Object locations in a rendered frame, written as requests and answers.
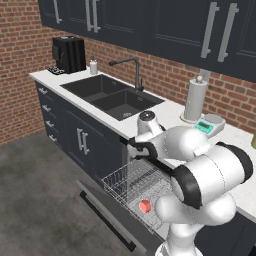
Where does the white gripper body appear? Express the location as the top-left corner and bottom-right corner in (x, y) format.
(127, 145), (150, 162)

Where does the white soap dispenser bottle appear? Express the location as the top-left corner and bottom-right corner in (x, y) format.
(89, 57), (99, 76)

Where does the dark wall cupboard door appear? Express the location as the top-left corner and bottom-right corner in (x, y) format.
(151, 0), (222, 69)
(92, 0), (155, 52)
(61, 0), (95, 37)
(216, 0), (256, 83)
(37, 0), (65, 30)

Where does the dark dishwasher door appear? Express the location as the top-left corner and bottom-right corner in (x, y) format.
(75, 179), (168, 256)

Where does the dark drawer front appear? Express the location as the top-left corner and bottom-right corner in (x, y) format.
(40, 113), (66, 140)
(35, 80), (65, 111)
(43, 128), (67, 153)
(37, 96), (66, 126)

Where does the black sink tap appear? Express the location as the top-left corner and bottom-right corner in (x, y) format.
(108, 57), (145, 93)

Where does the grey base cupboard handle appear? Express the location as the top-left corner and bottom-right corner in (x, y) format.
(81, 131), (91, 156)
(76, 127), (84, 152)

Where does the grey wall socket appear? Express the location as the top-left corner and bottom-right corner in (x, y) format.
(199, 68), (212, 83)

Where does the red cup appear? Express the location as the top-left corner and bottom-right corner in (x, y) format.
(139, 198), (153, 214)

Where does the grey wall cupboard handle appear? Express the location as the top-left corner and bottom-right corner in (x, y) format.
(200, 1), (221, 60)
(217, 2), (240, 64)
(52, 0), (63, 25)
(91, 0), (102, 34)
(84, 0), (93, 32)

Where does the white paper towel roll holder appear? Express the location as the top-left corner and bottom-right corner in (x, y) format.
(180, 75), (209, 125)

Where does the black coffee machine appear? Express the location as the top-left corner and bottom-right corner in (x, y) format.
(46, 35), (88, 76)

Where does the wire dishwasher rack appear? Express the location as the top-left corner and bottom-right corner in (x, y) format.
(101, 158), (175, 235)

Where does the dark base cupboard door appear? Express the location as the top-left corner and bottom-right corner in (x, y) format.
(81, 116), (124, 185)
(62, 105), (85, 169)

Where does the dark double sink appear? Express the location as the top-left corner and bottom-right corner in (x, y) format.
(60, 73), (166, 122)

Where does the grey kitchen scale teal display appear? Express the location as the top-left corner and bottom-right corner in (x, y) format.
(194, 113), (227, 138)

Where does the black dishwasher door handle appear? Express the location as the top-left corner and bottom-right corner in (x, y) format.
(79, 190), (138, 253)

